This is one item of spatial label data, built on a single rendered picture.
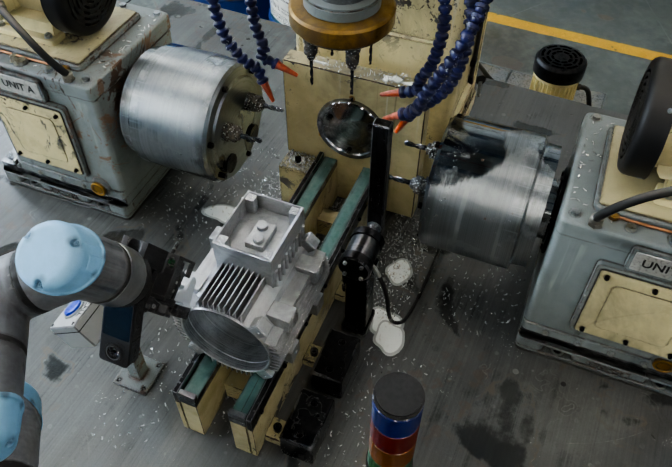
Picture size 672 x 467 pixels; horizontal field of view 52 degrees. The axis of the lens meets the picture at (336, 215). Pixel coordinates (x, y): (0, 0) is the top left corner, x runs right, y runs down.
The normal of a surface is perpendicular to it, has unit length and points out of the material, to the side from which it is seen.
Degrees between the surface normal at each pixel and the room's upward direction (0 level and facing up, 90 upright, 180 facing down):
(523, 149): 2
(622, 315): 90
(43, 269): 30
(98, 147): 90
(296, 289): 0
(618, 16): 0
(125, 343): 61
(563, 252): 90
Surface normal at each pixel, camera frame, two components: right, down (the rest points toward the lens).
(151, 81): -0.19, -0.21
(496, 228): -0.36, 0.46
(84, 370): 0.00, -0.67
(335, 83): -0.37, 0.69
